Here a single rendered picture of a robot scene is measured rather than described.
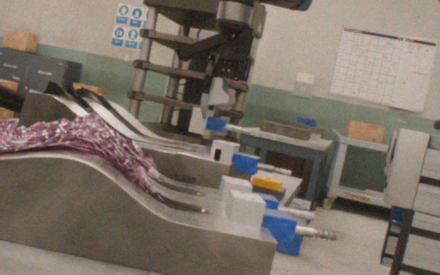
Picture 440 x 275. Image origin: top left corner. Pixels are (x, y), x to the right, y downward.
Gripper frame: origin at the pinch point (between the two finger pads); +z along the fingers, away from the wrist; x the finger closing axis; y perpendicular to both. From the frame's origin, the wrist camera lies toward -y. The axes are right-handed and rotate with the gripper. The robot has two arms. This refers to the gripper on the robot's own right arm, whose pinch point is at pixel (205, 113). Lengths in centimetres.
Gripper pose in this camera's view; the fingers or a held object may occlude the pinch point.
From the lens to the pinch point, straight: 123.2
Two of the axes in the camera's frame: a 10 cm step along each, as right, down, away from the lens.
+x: 3.0, -0.1, 9.5
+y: 9.3, 2.1, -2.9
